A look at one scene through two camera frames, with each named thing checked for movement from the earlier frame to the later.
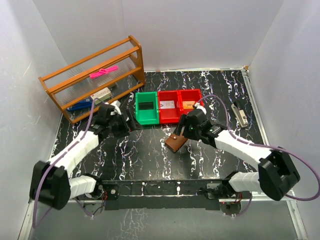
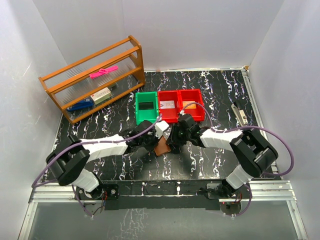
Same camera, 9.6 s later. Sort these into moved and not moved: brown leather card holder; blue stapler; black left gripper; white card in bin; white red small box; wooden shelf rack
Moved: black left gripper; brown leather card holder
Not moved: blue stapler; white red small box; white card in bin; wooden shelf rack
